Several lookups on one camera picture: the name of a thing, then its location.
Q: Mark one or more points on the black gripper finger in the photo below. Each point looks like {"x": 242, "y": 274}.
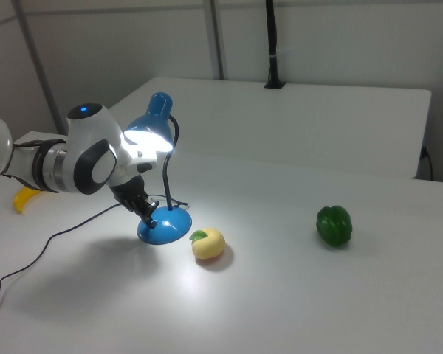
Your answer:
{"x": 147, "y": 219}
{"x": 152, "y": 205}

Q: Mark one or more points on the grey metal partition post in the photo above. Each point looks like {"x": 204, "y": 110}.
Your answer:
{"x": 37, "y": 70}

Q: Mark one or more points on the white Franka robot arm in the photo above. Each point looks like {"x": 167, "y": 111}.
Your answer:
{"x": 85, "y": 147}

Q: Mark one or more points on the green toy bell pepper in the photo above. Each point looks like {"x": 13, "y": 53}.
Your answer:
{"x": 334, "y": 226}

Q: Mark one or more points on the yellow toy banana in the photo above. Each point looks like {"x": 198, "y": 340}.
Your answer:
{"x": 22, "y": 199}

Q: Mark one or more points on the white side table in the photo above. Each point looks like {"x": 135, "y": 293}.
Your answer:
{"x": 280, "y": 121}

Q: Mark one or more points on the yellow toy peach with leaf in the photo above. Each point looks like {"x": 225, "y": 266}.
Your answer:
{"x": 208, "y": 245}

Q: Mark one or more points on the blue desk lamp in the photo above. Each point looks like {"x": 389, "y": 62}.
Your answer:
{"x": 168, "y": 225}

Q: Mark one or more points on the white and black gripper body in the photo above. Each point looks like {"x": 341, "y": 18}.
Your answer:
{"x": 133, "y": 184}

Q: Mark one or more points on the black pole with clamp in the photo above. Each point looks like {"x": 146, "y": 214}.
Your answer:
{"x": 272, "y": 44}

